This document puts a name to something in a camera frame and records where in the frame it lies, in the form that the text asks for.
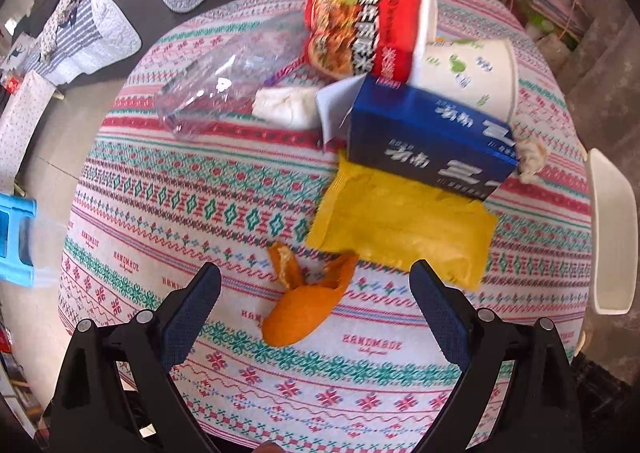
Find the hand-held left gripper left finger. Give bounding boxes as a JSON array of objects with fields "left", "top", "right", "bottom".
[{"left": 48, "top": 261, "right": 222, "bottom": 453}]

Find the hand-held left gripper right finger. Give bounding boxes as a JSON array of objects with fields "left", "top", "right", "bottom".
[{"left": 409, "top": 259, "right": 591, "bottom": 453}]

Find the yellow plastic packet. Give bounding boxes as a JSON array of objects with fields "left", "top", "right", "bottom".
[{"left": 306, "top": 149, "right": 499, "bottom": 290}]

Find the orange peel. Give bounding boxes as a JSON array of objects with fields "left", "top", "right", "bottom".
[{"left": 262, "top": 242, "right": 360, "bottom": 347}]

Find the patterned knit tablecloth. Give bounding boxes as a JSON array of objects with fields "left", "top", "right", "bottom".
[{"left": 57, "top": 0, "right": 593, "bottom": 453}]

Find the small crumpled tissue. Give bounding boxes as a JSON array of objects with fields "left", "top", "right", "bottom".
[{"left": 515, "top": 136, "right": 549, "bottom": 184}]

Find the blue cardboard box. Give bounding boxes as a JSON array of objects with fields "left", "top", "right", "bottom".
[{"left": 316, "top": 74, "right": 520, "bottom": 200}]

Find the white chair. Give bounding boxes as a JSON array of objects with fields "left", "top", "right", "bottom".
[{"left": 585, "top": 148, "right": 637, "bottom": 316}]

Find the blue plastic stool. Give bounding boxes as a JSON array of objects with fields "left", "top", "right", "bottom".
[{"left": 0, "top": 193, "right": 38, "bottom": 286}]

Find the white tissue wad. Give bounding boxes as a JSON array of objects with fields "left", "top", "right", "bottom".
[{"left": 251, "top": 86, "right": 323, "bottom": 129}]

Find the white paper cup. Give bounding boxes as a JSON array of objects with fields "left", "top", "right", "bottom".
[{"left": 407, "top": 38, "right": 518, "bottom": 124}]

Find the clear plastic bag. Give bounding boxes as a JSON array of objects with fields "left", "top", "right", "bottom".
[{"left": 154, "top": 13, "right": 321, "bottom": 139}]

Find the table with dotted white cloth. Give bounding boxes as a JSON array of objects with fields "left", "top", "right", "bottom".
[{"left": 0, "top": 70, "right": 56, "bottom": 194}]

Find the striped quilted sofa cover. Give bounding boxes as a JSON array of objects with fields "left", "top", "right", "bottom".
[{"left": 22, "top": 0, "right": 142, "bottom": 84}]

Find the red instant noodle bowl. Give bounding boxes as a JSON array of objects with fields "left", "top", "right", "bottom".
[{"left": 304, "top": 0, "right": 438, "bottom": 84}]

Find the pile of books and papers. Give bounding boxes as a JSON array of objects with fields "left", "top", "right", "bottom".
[{"left": 515, "top": 0, "right": 591, "bottom": 49}]

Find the floral cloth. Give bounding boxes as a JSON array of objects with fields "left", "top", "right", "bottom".
[{"left": 40, "top": 0, "right": 93, "bottom": 61}]

